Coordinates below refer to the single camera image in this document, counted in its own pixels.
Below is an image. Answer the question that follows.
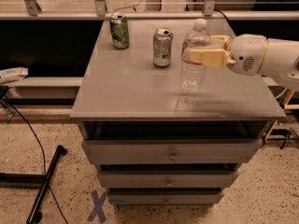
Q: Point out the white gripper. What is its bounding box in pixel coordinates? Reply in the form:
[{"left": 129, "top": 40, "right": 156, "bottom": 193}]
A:
[{"left": 187, "top": 35, "right": 268, "bottom": 76}]

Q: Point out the clear plastic water bottle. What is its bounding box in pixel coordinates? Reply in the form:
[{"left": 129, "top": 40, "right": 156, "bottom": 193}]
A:
[{"left": 180, "top": 19, "right": 210, "bottom": 93}]

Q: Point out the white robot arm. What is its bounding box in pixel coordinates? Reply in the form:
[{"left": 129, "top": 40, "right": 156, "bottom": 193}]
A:
[{"left": 183, "top": 35, "right": 299, "bottom": 91}]

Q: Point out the white green soda can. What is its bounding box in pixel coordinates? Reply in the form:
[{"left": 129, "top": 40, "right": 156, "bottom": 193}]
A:
[{"left": 153, "top": 27, "right": 173, "bottom": 67}]

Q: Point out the grey drawer cabinet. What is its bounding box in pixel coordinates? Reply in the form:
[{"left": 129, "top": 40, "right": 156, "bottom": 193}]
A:
[{"left": 71, "top": 20, "right": 285, "bottom": 197}]

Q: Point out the top grey drawer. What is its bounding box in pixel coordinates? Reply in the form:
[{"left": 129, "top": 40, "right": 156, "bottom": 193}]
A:
[{"left": 82, "top": 139, "right": 263, "bottom": 165}]

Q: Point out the grey drawer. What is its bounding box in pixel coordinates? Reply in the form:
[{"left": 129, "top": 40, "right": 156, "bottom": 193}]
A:
[
  {"left": 108, "top": 192, "right": 224, "bottom": 205},
  {"left": 82, "top": 139, "right": 263, "bottom": 165},
  {"left": 97, "top": 171, "right": 239, "bottom": 189}
]

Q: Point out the middle grey drawer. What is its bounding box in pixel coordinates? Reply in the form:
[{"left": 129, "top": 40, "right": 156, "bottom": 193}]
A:
[{"left": 97, "top": 171, "right": 239, "bottom": 189}]

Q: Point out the bottom grey drawer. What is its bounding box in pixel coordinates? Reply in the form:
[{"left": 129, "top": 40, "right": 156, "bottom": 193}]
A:
[{"left": 108, "top": 192, "right": 224, "bottom": 205}]

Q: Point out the blue tape cross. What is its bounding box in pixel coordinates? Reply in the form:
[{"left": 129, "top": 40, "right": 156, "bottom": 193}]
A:
[{"left": 87, "top": 190, "right": 107, "bottom": 224}]

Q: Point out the white plastic bag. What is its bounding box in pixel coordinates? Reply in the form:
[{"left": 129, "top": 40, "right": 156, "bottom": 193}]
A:
[{"left": 0, "top": 67, "right": 28, "bottom": 84}]

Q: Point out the black metal stand base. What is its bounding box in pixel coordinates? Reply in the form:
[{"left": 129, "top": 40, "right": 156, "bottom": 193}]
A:
[{"left": 0, "top": 145, "right": 67, "bottom": 224}]

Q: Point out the black cable behind cabinet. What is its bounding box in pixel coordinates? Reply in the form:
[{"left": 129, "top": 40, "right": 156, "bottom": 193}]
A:
[{"left": 213, "top": 8, "right": 230, "bottom": 22}]

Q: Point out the metal railing frame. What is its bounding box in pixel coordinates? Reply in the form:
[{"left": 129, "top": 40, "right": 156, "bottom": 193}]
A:
[{"left": 0, "top": 0, "right": 298, "bottom": 20}]

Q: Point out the black floor cable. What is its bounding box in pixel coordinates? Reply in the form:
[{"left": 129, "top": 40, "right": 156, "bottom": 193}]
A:
[{"left": 0, "top": 93, "right": 69, "bottom": 224}]

